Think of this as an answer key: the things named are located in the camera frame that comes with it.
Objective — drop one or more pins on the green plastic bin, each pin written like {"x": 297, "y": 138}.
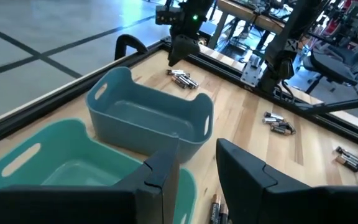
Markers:
{"x": 82, "y": 146}

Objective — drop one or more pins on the blue plastic bin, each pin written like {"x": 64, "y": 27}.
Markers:
{"x": 135, "y": 137}

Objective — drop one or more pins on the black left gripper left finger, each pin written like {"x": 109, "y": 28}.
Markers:
{"x": 73, "y": 208}

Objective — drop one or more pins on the grey office chair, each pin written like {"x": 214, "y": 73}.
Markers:
{"x": 331, "y": 67}

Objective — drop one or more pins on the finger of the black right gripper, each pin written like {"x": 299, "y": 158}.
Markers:
{"x": 177, "y": 53}
{"x": 193, "y": 46}

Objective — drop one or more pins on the black aluminium table frame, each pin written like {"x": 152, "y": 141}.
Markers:
{"x": 73, "y": 91}

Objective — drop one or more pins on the black table clamp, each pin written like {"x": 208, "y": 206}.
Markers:
{"x": 129, "y": 39}

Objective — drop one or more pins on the silver mounting plate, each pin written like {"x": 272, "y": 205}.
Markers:
{"x": 250, "y": 73}

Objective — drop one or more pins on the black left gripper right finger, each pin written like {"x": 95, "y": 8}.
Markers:
{"x": 291, "y": 208}

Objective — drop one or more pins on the wooden workbench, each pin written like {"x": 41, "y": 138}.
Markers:
{"x": 244, "y": 14}

